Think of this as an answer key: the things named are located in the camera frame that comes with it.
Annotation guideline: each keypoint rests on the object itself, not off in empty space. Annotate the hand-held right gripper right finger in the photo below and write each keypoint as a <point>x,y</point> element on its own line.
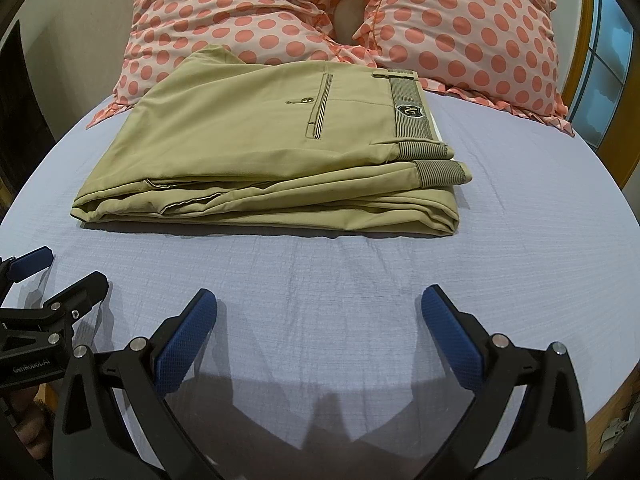
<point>452,340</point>

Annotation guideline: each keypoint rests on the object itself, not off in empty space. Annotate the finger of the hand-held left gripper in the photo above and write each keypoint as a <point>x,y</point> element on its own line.
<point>31,260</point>
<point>82,287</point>

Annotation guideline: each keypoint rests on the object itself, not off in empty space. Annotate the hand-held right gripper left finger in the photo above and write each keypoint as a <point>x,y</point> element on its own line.
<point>186,340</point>

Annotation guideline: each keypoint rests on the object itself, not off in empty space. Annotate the khaki pants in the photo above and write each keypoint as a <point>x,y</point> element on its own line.
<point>240,125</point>

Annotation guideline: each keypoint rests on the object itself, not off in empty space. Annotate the person's left hand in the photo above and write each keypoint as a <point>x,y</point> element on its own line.
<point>30,417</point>

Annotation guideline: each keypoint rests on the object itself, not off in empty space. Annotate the dark wooden furniture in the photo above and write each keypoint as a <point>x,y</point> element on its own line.
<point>22,125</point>

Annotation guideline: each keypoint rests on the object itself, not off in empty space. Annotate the light blue bed sheet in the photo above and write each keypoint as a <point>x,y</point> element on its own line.
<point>320,270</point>

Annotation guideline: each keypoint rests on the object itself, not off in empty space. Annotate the pink polka dot pillow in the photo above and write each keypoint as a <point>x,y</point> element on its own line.
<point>470,25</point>
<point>215,15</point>

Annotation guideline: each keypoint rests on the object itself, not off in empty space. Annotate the wooden framed window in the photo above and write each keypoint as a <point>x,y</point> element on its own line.
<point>602,75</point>

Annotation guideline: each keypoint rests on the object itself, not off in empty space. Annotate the wooden bed frame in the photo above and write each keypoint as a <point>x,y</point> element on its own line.
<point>612,425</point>

